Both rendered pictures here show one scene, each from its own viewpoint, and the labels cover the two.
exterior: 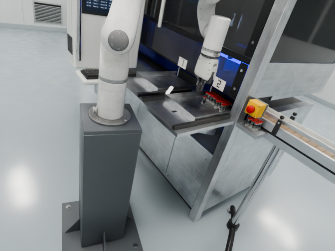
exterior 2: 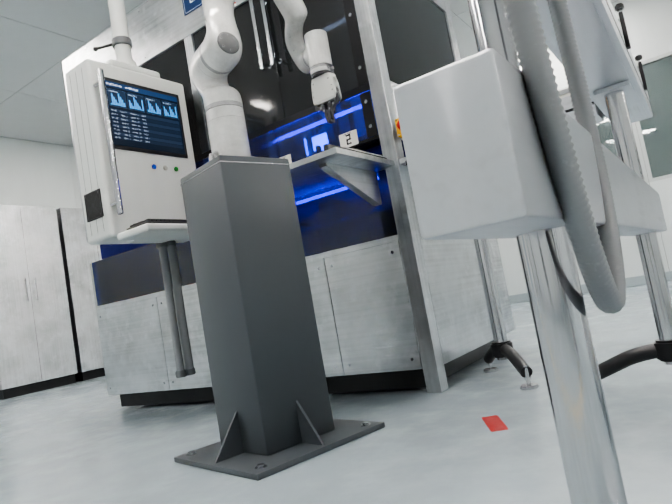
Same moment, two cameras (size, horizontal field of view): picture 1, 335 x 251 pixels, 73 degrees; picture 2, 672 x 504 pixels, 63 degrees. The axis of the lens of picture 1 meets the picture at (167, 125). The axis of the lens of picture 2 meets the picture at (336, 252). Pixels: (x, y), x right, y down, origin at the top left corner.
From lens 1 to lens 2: 1.37 m
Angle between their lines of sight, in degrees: 38
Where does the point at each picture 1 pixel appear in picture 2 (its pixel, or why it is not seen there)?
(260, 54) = (374, 70)
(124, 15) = (225, 22)
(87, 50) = (127, 203)
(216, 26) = (315, 38)
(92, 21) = (127, 159)
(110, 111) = (237, 145)
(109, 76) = (224, 96)
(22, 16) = not seen: outside the picture
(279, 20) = (372, 30)
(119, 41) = (230, 41)
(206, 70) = (328, 87)
